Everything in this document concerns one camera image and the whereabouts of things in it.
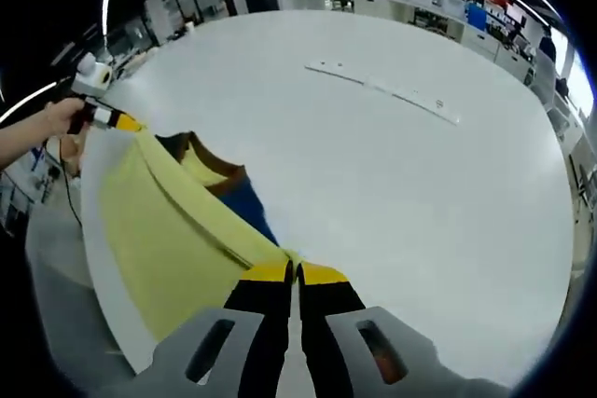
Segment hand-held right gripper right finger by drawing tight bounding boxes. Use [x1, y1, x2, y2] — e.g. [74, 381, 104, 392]
[296, 261, 512, 398]

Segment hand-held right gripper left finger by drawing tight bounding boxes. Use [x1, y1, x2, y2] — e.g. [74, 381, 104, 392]
[100, 260, 296, 398]

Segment yellow blue grey long-sleeve garment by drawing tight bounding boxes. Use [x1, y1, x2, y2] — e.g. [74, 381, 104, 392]
[95, 130, 304, 341]

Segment white template strip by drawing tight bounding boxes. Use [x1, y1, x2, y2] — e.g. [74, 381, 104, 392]
[304, 60, 463, 126]

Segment person's left hand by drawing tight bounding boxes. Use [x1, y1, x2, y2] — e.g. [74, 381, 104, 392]
[43, 98, 83, 136]

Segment black cabinet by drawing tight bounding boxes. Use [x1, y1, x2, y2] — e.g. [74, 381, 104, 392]
[244, 0, 282, 15]

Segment white lab counter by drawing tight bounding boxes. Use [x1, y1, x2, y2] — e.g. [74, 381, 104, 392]
[298, 0, 537, 63]

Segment blue bin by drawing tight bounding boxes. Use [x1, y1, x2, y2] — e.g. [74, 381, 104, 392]
[467, 4, 489, 29]

